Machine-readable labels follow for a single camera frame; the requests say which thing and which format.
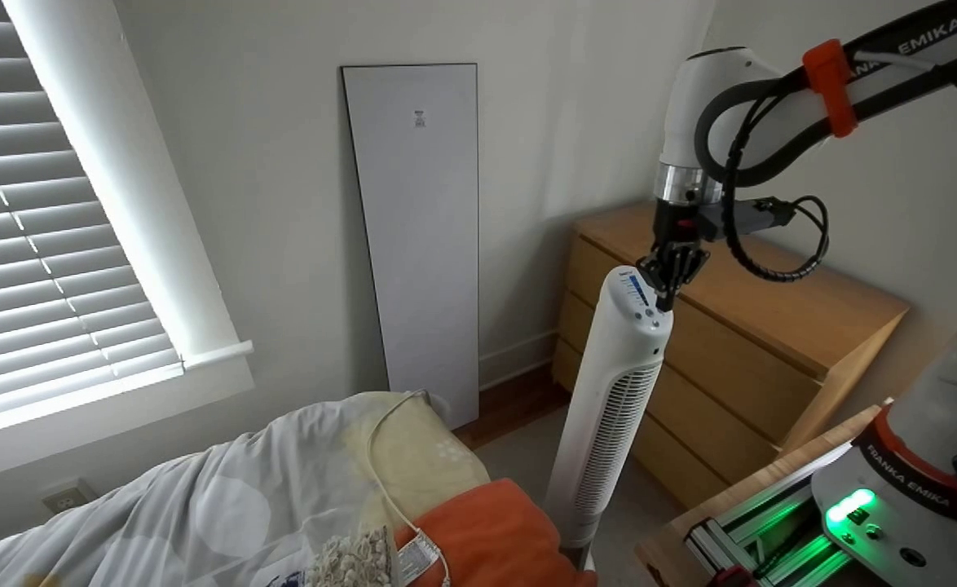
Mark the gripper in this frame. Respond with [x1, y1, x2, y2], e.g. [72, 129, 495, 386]
[637, 198, 710, 314]

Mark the wooden dresser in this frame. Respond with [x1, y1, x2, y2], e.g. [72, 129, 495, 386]
[551, 203, 911, 511]

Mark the white duvet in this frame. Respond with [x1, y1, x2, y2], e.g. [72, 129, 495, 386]
[0, 391, 447, 587]

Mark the window with white blinds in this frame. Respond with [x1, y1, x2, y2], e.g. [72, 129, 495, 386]
[0, 0, 256, 487]

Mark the white cable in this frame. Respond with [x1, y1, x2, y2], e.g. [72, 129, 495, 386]
[366, 389, 452, 587]

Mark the white panel board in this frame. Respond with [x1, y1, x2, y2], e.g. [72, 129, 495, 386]
[341, 63, 481, 431]

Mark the patterned cloth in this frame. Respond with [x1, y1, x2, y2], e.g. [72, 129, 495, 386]
[302, 527, 399, 587]

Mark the white tag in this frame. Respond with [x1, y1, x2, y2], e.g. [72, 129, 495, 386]
[397, 530, 444, 585]

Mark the pale yellow pad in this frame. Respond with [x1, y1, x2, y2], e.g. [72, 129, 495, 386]
[343, 391, 492, 532]

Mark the white tower fan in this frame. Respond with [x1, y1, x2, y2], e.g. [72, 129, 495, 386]
[543, 265, 675, 572]

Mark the orange blanket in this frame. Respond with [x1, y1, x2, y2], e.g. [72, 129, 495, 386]
[395, 478, 599, 587]

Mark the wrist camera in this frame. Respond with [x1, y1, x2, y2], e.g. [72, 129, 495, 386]
[699, 198, 798, 243]

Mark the wall socket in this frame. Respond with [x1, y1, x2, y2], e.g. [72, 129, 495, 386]
[40, 479, 97, 516]

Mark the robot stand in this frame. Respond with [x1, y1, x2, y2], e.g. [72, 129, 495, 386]
[636, 399, 957, 587]

